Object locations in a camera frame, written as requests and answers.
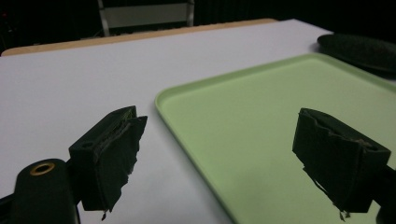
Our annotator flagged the light green plastic tray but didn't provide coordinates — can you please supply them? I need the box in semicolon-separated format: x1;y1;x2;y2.
154;52;396;224

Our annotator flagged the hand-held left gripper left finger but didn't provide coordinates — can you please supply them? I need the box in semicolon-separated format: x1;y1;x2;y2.
68;105;149;221

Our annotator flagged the metal stand frame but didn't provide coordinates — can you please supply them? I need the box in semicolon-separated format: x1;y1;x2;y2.
96;0;196;37

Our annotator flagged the black round object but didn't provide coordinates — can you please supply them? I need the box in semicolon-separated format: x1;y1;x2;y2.
317;33;396;79

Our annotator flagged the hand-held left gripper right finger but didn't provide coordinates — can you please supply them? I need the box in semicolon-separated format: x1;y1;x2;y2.
291;107;392;222

